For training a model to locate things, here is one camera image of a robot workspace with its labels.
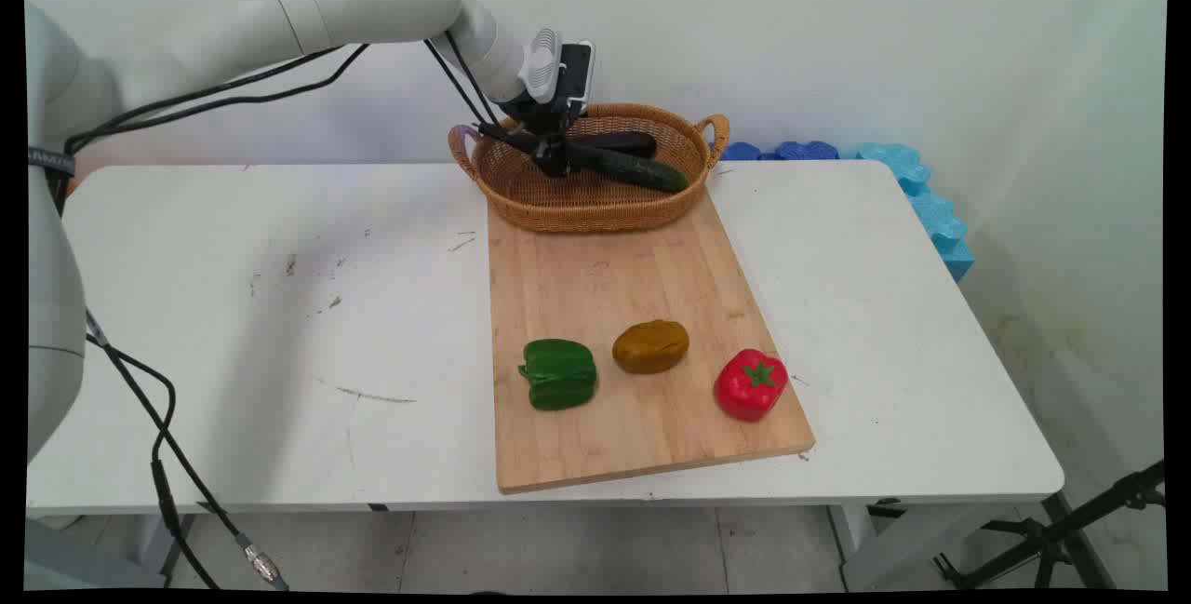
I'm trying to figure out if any dark green cucumber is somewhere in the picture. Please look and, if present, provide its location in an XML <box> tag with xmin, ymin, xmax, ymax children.
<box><xmin>476</xmin><ymin>122</ymin><xmax>689</xmax><ymax>195</ymax></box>

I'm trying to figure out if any bamboo cutting board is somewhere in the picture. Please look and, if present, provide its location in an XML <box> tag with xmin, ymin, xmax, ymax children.
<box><xmin>486</xmin><ymin>187</ymin><xmax>817</xmax><ymax>495</ymax></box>

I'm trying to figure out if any green bell pepper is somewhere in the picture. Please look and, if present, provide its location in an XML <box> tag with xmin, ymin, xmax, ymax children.
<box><xmin>517</xmin><ymin>338</ymin><xmax>599</xmax><ymax>412</ymax></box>

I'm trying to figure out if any woven wicker basket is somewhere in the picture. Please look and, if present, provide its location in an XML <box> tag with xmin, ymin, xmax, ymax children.
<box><xmin>448</xmin><ymin>102</ymin><xmax>730</xmax><ymax>235</ymax></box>

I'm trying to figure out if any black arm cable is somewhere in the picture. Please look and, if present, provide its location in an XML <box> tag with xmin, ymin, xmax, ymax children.
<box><xmin>84</xmin><ymin>31</ymin><xmax>508</xmax><ymax>135</ymax></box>
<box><xmin>63</xmin><ymin>44</ymin><xmax>347</xmax><ymax>154</ymax></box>

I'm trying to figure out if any dark blue foam mat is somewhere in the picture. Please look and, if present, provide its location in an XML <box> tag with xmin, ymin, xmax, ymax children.
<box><xmin>716</xmin><ymin>140</ymin><xmax>843</xmax><ymax>163</ymax></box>

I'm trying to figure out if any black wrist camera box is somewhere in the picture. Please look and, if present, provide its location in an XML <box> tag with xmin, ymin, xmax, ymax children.
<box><xmin>556</xmin><ymin>42</ymin><xmax>596</xmax><ymax>110</ymax></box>

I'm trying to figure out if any dark purple eggplant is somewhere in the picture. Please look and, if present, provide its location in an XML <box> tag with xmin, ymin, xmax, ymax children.
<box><xmin>579</xmin><ymin>130</ymin><xmax>659</xmax><ymax>160</ymax></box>

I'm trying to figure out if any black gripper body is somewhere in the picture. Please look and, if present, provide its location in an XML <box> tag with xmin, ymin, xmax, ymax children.
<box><xmin>502</xmin><ymin>94</ymin><xmax>585</xmax><ymax>140</ymax></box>

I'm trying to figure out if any black cable with metal connector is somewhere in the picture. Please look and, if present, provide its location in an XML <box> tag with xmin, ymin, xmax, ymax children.
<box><xmin>86</xmin><ymin>309</ymin><xmax>283</xmax><ymax>589</ymax></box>

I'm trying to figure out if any black tripod stand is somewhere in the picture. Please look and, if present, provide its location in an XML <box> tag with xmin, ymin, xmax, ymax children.
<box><xmin>933</xmin><ymin>459</ymin><xmax>1167</xmax><ymax>591</ymax></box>

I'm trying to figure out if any white table leg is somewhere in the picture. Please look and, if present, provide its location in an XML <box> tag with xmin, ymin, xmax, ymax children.
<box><xmin>826</xmin><ymin>495</ymin><xmax>1057</xmax><ymax>592</ymax></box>

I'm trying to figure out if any red tomato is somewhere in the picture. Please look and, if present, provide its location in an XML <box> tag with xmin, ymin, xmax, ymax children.
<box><xmin>714</xmin><ymin>348</ymin><xmax>790</xmax><ymax>423</ymax></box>

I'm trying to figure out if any grey table leg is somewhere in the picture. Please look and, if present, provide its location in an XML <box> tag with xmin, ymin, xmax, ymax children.
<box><xmin>140</xmin><ymin>512</ymin><xmax>198</xmax><ymax>579</ymax></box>

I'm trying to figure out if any brown potato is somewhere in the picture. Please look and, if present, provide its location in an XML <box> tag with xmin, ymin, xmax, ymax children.
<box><xmin>611</xmin><ymin>319</ymin><xmax>691</xmax><ymax>376</ymax></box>

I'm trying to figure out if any light blue foam mat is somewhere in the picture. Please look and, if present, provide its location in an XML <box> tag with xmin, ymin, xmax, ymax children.
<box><xmin>854</xmin><ymin>142</ymin><xmax>977</xmax><ymax>283</ymax></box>

